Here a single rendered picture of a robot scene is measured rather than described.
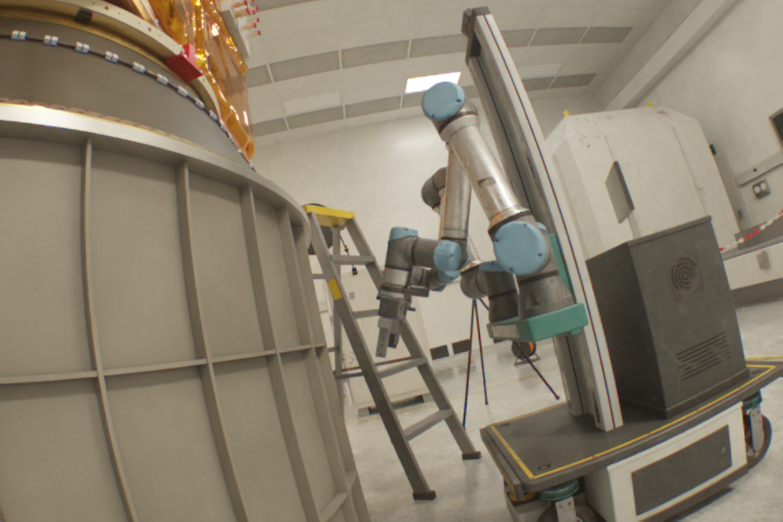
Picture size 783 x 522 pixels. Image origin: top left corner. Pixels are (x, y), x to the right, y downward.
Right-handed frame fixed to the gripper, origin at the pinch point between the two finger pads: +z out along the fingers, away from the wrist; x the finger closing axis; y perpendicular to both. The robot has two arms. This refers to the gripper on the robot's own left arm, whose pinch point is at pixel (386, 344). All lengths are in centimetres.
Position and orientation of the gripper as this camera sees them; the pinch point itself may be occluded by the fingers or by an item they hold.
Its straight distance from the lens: 117.0
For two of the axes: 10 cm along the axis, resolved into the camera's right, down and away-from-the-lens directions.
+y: -9.8, -1.4, 1.7
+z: -1.5, 9.9, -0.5
